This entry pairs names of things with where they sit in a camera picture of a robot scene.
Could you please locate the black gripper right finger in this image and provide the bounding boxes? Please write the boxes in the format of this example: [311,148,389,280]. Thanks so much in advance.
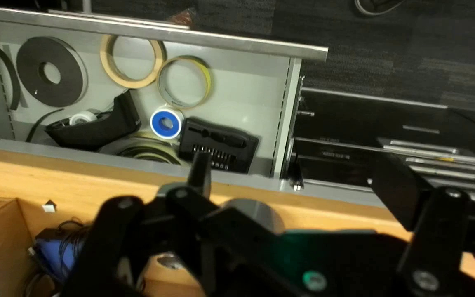
[371,153,473,297]

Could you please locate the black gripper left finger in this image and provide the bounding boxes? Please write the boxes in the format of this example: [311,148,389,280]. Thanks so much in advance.
[62,150,222,297]

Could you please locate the grey metal open drawer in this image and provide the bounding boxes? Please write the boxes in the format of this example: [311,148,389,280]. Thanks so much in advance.
[0,3,329,191]

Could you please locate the silver metal rails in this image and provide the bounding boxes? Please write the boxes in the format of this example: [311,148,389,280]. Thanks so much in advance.
[376,137,475,195]

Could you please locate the grey olive tape roll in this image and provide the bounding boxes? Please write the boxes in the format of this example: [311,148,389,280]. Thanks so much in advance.
[97,133,184,165]

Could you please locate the black tape dispenser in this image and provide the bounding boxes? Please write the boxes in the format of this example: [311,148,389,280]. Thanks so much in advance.
[44,89,143,153]

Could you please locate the blue and white tape roll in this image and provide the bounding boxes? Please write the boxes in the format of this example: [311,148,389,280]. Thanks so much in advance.
[148,107,184,142]

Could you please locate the small white tape roll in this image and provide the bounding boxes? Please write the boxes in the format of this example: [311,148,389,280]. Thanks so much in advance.
[67,109,100,127]

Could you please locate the black bit set case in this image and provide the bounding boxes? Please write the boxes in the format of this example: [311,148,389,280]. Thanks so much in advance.
[176,115,260,175]

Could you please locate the dark filing cabinet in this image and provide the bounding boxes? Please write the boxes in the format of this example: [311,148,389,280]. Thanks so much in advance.
[288,72,475,204]

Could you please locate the tan masking tape roll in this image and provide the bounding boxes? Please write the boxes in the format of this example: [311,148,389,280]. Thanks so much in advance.
[97,33,168,91]

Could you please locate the yellow-green rimmed tape roll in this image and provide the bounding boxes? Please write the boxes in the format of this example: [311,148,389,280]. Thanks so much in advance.
[156,54,216,109]

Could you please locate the wide black tape roll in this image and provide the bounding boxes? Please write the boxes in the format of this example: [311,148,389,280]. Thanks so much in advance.
[14,34,89,107]

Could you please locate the thin black tape roll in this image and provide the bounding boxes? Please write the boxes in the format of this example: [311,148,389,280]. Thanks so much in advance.
[0,44,21,112]

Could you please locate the round grey caster wheel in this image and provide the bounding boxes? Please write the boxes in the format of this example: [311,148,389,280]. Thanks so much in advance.
[351,0,409,16]

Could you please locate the blue object with cables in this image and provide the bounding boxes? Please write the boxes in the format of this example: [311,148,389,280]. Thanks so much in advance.
[31,221,85,277]

